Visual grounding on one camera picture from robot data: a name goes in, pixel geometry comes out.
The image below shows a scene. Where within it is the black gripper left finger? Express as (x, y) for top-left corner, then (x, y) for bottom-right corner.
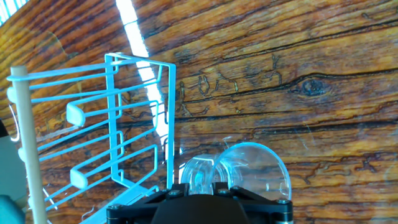
(106, 182), (191, 224)

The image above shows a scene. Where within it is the glossy wood grain mat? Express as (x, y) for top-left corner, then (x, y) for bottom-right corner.
(0, 0), (398, 224)

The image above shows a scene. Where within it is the white wire cup rack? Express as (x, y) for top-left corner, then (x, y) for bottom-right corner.
(6, 52), (177, 224)

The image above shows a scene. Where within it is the clear glass cup with handle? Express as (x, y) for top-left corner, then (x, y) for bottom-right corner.
(179, 142), (292, 202)

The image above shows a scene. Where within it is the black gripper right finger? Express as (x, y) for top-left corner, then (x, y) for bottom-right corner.
(213, 182), (294, 224)

